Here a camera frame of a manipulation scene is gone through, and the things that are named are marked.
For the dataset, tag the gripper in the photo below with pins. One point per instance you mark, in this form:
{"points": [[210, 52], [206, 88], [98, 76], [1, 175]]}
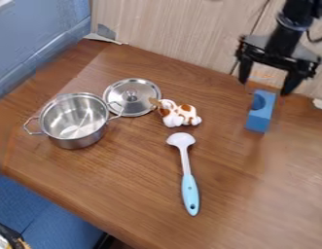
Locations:
{"points": [[278, 55]]}

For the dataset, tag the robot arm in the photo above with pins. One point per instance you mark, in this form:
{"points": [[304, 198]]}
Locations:
{"points": [[293, 22]]}

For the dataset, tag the blue block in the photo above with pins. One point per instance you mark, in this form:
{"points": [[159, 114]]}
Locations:
{"points": [[260, 111]]}

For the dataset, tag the white and brown plush dog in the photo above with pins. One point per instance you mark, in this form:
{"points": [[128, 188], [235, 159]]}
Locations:
{"points": [[178, 114]]}

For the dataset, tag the white and blue spoon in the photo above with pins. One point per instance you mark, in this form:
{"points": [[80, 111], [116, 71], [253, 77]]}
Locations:
{"points": [[187, 175]]}

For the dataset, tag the silver lid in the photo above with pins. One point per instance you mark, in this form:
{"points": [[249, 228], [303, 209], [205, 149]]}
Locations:
{"points": [[132, 96]]}

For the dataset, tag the silver pot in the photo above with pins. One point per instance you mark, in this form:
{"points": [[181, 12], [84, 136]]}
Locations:
{"points": [[74, 120]]}

